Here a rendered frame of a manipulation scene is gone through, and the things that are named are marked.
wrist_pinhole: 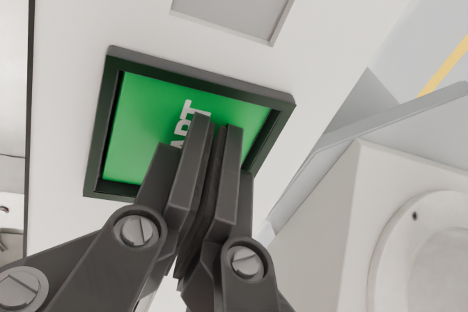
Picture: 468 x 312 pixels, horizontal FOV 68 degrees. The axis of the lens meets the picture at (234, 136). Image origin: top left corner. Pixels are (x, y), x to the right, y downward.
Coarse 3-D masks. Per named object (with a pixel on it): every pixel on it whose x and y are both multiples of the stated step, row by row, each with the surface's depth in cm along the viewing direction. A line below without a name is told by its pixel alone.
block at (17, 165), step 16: (0, 160) 20; (16, 160) 21; (0, 176) 20; (16, 176) 20; (0, 192) 19; (16, 192) 19; (0, 208) 20; (16, 208) 20; (0, 224) 21; (16, 224) 21
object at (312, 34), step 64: (64, 0) 8; (128, 0) 9; (192, 0) 9; (256, 0) 9; (320, 0) 9; (384, 0) 9; (64, 64) 9; (192, 64) 10; (256, 64) 10; (320, 64) 10; (64, 128) 11; (320, 128) 12; (64, 192) 12; (256, 192) 14
